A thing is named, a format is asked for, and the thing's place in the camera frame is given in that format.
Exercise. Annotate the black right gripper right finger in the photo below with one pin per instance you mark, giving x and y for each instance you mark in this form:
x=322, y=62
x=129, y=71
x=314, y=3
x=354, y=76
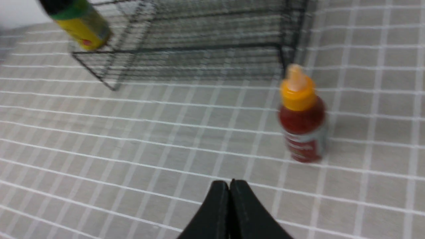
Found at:
x=248, y=218

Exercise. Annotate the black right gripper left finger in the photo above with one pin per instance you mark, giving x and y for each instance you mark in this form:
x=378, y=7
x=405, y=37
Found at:
x=210, y=221

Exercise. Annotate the dark soy sauce bottle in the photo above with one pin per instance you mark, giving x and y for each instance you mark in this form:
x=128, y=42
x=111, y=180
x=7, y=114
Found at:
x=80, y=20

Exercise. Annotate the red chili sauce bottle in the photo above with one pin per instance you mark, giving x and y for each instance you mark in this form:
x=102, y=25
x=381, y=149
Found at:
x=302, y=116

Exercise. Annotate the grey checkered tablecloth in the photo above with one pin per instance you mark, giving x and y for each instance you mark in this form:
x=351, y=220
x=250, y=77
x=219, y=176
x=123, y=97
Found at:
x=81, y=161

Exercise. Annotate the black wire mesh shelf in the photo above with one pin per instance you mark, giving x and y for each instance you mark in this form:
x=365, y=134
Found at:
x=170, y=40

